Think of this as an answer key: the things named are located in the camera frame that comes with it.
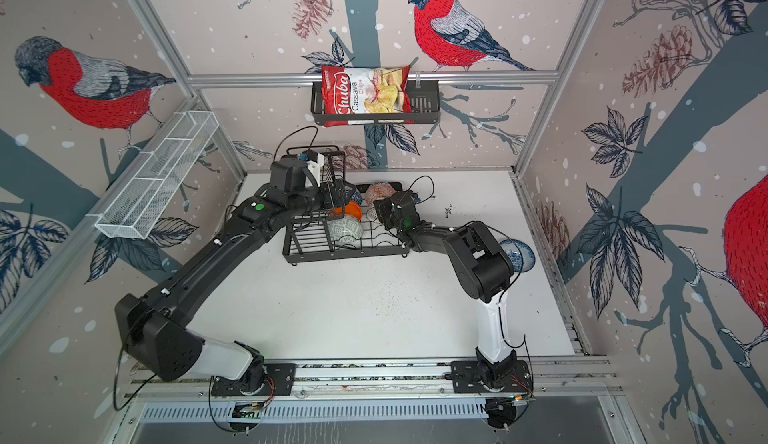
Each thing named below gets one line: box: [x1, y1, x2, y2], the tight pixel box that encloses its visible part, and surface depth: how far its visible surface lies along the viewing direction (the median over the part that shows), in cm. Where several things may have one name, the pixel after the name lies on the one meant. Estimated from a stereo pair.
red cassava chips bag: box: [322, 65, 414, 127], surface depth 90 cm
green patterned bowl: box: [329, 216, 363, 248], surface depth 101 cm
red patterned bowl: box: [365, 181, 397, 206], surface depth 109 cm
